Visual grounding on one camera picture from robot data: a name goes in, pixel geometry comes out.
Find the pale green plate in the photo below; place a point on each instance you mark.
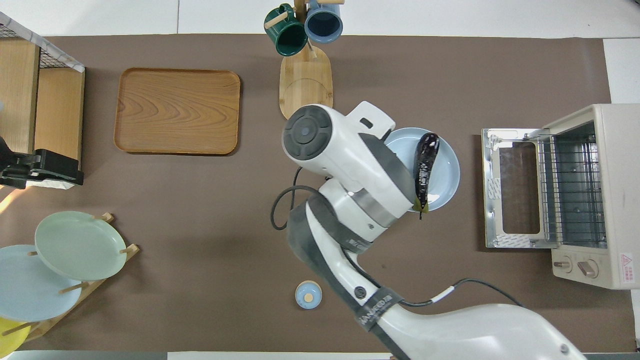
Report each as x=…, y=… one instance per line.
x=80, y=245

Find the wooden plate rack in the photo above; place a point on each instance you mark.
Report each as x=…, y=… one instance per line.
x=107, y=275

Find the brown wooden tray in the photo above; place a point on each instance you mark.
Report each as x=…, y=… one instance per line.
x=177, y=110

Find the yellow plate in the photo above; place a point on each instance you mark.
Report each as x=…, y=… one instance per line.
x=10, y=337

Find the dark green mug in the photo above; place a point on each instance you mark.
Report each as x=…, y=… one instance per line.
x=287, y=37

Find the light blue racked plate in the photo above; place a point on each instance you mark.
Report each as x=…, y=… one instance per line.
x=30, y=290

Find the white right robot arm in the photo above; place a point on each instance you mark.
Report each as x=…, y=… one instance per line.
x=350, y=165

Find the cream toaster oven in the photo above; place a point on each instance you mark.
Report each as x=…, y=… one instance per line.
x=620, y=175

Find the dark purple eggplant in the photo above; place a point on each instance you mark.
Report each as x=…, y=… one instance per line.
x=425, y=165

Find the blue mug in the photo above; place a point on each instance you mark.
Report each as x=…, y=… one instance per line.
x=324, y=22

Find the wooden mug tree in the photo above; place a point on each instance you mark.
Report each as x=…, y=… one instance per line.
x=306, y=85

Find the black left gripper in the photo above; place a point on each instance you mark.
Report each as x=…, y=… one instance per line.
x=20, y=172

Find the brown table mat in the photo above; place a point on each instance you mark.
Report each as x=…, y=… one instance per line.
x=200, y=225

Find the wooden shelf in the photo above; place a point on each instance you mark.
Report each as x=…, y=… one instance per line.
x=55, y=110

